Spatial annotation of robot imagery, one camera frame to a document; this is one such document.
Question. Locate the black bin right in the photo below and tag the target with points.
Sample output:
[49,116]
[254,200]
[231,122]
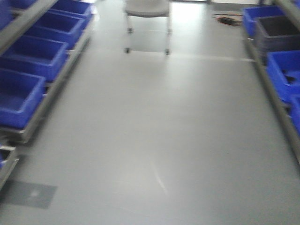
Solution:
[274,34]

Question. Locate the blue bin right near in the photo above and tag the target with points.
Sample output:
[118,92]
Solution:
[283,68]

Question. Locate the blue bin left near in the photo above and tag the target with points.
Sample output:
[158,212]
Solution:
[20,95]

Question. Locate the blue bin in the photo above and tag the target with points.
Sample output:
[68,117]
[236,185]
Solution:
[53,26]
[20,95]
[283,68]
[36,56]

